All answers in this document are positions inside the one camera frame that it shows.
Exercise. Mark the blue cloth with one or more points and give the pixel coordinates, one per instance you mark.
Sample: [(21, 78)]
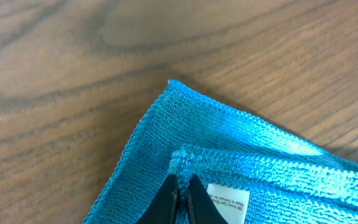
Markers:
[(254, 171)]

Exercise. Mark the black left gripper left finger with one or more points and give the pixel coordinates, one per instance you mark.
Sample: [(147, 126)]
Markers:
[(163, 207)]

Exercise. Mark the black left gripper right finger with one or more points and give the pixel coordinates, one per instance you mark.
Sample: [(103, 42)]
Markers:
[(200, 207)]

